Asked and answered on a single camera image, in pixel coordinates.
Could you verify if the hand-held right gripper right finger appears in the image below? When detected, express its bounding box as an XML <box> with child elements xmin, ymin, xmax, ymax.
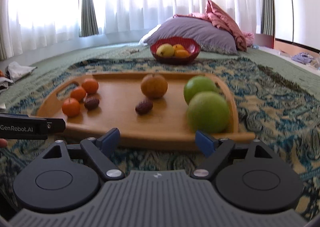
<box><xmin>190</xmin><ymin>130</ymin><xmax>272</xmax><ymax>180</ymax></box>

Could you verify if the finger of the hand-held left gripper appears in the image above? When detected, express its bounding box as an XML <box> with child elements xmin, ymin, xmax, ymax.
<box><xmin>27</xmin><ymin>115</ymin><xmax>66</xmax><ymax>133</ymax></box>

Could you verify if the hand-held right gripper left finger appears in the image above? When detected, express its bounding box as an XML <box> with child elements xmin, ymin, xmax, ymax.
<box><xmin>42</xmin><ymin>128</ymin><xmax>125</xmax><ymax>181</ymax></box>

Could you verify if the small mandarin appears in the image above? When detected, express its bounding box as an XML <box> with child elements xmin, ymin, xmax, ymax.
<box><xmin>82</xmin><ymin>78</ymin><xmax>99</xmax><ymax>94</ymax></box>
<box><xmin>70</xmin><ymin>87</ymin><xmax>87</xmax><ymax>102</ymax></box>
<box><xmin>62</xmin><ymin>98</ymin><xmax>81</xmax><ymax>117</ymax></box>

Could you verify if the wooden serving tray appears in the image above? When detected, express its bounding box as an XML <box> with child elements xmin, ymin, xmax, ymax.
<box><xmin>36</xmin><ymin>72</ymin><xmax>256</xmax><ymax>151</ymax></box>

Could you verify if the green apple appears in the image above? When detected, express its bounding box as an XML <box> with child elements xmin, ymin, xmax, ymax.
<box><xmin>183</xmin><ymin>75</ymin><xmax>219</xmax><ymax>106</ymax></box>
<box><xmin>187</xmin><ymin>92</ymin><xmax>230</xmax><ymax>134</ymax></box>

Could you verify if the brown date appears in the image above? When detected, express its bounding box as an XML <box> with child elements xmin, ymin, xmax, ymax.
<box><xmin>84</xmin><ymin>96</ymin><xmax>100</xmax><ymax>111</ymax></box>
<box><xmin>135</xmin><ymin>100</ymin><xmax>153</xmax><ymax>115</ymax></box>

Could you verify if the large orange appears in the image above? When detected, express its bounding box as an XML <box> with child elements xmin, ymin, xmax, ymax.
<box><xmin>140</xmin><ymin>73</ymin><xmax>168</xmax><ymax>100</ymax></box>

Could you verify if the white crumpled paper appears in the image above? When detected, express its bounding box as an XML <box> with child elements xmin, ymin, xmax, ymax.
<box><xmin>0</xmin><ymin>77</ymin><xmax>13</xmax><ymax>90</ymax></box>

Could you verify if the white cloth at left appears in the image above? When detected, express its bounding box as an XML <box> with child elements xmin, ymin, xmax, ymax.
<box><xmin>6</xmin><ymin>62</ymin><xmax>37</xmax><ymax>83</ymax></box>

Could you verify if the green quilted bedspread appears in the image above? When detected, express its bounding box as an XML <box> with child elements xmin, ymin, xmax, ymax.
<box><xmin>0</xmin><ymin>42</ymin><xmax>320</xmax><ymax>122</ymax></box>

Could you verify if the blue beige patterned blanket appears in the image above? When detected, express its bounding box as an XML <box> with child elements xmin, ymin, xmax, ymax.
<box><xmin>0</xmin><ymin>57</ymin><xmax>320</xmax><ymax>217</ymax></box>

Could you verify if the red bowl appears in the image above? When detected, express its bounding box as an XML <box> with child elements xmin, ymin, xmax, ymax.
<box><xmin>150</xmin><ymin>37</ymin><xmax>201</xmax><ymax>65</ymax></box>

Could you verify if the yellow pear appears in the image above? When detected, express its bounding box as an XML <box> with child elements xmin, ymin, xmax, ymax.
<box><xmin>156</xmin><ymin>44</ymin><xmax>175</xmax><ymax>58</ymax></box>

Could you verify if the purple pillow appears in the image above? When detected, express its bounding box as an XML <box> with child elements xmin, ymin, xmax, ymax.
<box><xmin>144</xmin><ymin>17</ymin><xmax>238</xmax><ymax>56</ymax></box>

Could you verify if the white pillow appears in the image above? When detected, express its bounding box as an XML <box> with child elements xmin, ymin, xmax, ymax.
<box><xmin>139</xmin><ymin>24</ymin><xmax>162</xmax><ymax>45</ymax></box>

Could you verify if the red-brown board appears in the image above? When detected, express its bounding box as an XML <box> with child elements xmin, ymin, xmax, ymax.
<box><xmin>254</xmin><ymin>33</ymin><xmax>275</xmax><ymax>49</ymax></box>

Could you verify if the pink quilt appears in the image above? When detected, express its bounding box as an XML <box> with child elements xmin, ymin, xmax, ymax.
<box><xmin>173</xmin><ymin>0</ymin><xmax>255</xmax><ymax>52</ymax></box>

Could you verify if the green curtain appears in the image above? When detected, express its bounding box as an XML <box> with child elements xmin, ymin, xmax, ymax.
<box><xmin>260</xmin><ymin>0</ymin><xmax>275</xmax><ymax>36</ymax></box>
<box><xmin>79</xmin><ymin>0</ymin><xmax>99</xmax><ymax>38</ymax></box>

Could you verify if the lilac cloth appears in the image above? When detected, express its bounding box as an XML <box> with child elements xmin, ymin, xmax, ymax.
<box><xmin>291</xmin><ymin>52</ymin><xmax>313</xmax><ymax>64</ymax></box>

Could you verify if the wooden ledge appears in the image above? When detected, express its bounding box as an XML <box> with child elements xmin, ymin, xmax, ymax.
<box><xmin>274</xmin><ymin>38</ymin><xmax>320</xmax><ymax>55</ymax></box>

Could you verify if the white closet door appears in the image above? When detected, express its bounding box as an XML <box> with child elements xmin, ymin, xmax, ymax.
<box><xmin>272</xmin><ymin>0</ymin><xmax>320</xmax><ymax>44</ymax></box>

